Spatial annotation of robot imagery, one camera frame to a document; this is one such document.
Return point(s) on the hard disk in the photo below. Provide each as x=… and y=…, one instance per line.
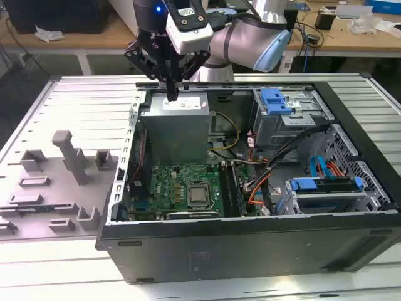
x=302, y=184

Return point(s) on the black PC case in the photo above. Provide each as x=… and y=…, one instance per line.
x=219, y=251

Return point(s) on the clear plastic bags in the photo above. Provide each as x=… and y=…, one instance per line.
x=366, y=25

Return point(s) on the black monitor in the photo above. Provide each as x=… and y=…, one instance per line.
x=56, y=15

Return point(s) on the grey parts rack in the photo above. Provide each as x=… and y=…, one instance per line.
x=56, y=191

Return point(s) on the RAM stick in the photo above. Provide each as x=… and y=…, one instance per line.
x=238, y=194

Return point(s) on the wooden desk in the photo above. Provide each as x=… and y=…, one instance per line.
x=94, y=40

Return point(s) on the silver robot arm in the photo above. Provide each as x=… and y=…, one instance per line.
x=238, y=40

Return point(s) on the black CPU socket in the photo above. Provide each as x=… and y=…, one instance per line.
x=200, y=206

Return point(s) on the crumpled white paper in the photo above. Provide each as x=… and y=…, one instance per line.
x=48, y=34

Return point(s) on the silver CPU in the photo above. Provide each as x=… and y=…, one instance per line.
x=198, y=194

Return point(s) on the green motherboard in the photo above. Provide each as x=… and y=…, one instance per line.
x=169, y=178

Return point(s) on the flat white tray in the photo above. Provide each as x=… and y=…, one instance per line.
x=351, y=12

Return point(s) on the grey power supply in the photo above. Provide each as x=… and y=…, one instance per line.
x=175, y=135

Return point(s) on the metal optical drive cage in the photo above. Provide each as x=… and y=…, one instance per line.
x=275, y=128

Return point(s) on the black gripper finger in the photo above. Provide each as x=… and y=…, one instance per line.
x=138, y=58
x=195, y=62

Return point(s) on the metal disk bay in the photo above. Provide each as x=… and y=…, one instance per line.
x=332, y=195

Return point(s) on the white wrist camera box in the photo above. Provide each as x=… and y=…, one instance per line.
x=191, y=40

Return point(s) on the blue plastic drive latch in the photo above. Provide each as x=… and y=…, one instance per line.
x=275, y=103

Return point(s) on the black graphics card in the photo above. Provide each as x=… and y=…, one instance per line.
x=194, y=215

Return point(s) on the small black box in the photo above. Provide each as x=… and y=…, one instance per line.
x=324, y=20

